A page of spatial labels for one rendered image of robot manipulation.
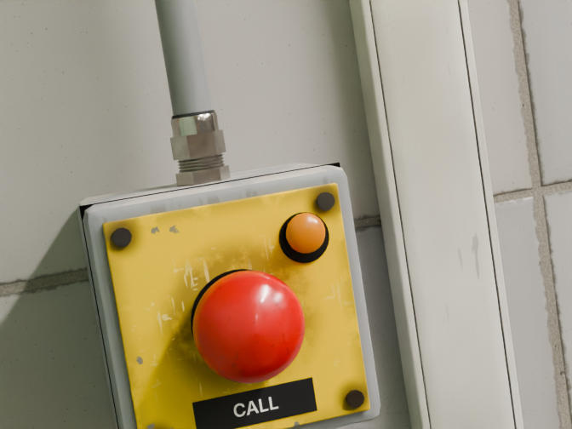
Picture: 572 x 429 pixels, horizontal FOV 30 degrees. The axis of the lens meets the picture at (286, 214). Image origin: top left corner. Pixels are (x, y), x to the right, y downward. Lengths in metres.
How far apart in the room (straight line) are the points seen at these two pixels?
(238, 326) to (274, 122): 0.13
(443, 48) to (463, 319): 0.12
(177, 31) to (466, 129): 0.14
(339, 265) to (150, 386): 0.08
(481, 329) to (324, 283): 0.11
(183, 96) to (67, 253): 0.09
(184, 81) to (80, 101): 0.06
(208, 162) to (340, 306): 0.08
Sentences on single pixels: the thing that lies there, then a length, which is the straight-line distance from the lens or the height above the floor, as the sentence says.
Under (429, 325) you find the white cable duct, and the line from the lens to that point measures 0.48.
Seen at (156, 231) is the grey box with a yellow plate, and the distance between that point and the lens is 0.39.
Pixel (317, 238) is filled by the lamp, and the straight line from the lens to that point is 0.39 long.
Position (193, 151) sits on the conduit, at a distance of 0.42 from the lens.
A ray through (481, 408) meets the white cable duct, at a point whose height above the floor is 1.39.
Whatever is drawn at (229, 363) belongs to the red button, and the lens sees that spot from 0.37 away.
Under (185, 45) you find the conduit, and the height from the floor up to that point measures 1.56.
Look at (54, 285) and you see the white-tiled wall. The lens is 0.46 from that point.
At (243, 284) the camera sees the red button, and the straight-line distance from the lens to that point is 0.37.
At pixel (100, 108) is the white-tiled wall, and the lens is 0.46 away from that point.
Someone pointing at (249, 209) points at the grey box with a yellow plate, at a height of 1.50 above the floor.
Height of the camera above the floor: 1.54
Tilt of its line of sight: 6 degrees down
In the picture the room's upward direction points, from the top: 9 degrees counter-clockwise
